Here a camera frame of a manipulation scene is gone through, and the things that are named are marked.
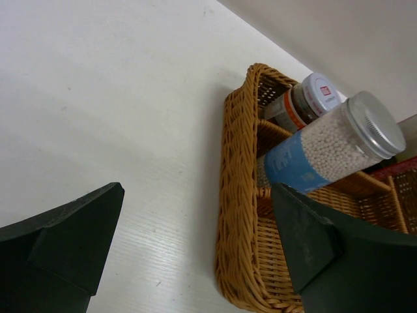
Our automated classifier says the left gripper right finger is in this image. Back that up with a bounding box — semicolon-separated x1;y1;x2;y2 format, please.
271;183;416;312

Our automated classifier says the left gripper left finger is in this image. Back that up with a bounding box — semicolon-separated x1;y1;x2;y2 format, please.
1;182;124;312

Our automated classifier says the silver-cap blue-label jar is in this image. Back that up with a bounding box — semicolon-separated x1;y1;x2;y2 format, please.
257;91;406;194

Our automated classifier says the white-lid dark jam jar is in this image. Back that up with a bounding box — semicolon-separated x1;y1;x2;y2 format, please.
261;72;341;133

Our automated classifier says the tall red-label glass bottle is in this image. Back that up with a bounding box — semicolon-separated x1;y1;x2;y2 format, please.
365;156;416;181

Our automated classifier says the brown wicker divided tray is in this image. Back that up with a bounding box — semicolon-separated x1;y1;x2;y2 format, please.
215;63;412;312

